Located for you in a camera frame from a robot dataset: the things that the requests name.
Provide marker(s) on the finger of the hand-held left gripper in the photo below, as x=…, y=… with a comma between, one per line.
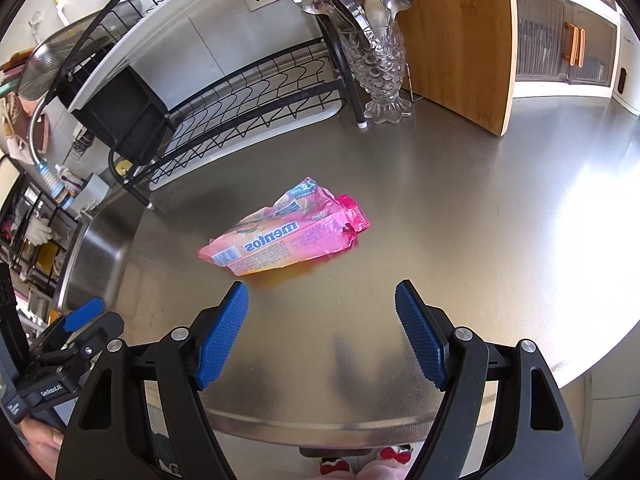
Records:
x=102, y=327
x=82, y=314

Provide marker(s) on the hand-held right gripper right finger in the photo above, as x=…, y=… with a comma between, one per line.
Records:
x=420, y=340

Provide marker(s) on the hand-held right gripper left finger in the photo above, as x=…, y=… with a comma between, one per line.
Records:
x=222, y=335

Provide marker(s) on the pink candy wrapper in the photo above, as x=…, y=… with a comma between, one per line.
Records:
x=280, y=240

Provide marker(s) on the person's left hand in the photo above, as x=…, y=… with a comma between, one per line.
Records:
x=42, y=440

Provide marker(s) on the stainless steel sink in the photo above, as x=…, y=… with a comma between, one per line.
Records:
x=95, y=255

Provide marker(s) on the white sink caddy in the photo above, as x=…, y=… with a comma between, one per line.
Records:
x=95, y=187

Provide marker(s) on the pink slipper with red bow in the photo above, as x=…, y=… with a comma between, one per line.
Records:
x=385, y=467
x=334, y=465

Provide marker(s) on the white drip tray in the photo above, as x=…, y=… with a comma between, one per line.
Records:
x=200, y=157

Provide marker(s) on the black cutlery box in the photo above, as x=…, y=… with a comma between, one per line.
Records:
x=115, y=115

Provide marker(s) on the metal mesh colander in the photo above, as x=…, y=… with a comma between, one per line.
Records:
x=55, y=55

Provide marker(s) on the fish-shaped glass utensil holder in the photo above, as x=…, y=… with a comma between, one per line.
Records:
x=382, y=70

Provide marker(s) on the white rack shelf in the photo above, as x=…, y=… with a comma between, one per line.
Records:
x=165, y=25

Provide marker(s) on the wooden cutting board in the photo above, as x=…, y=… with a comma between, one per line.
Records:
x=460, y=35

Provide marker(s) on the white cabinet with clear doors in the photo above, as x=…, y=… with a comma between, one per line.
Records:
x=550, y=45

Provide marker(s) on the white electric kettle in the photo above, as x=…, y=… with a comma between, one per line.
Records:
x=631, y=60

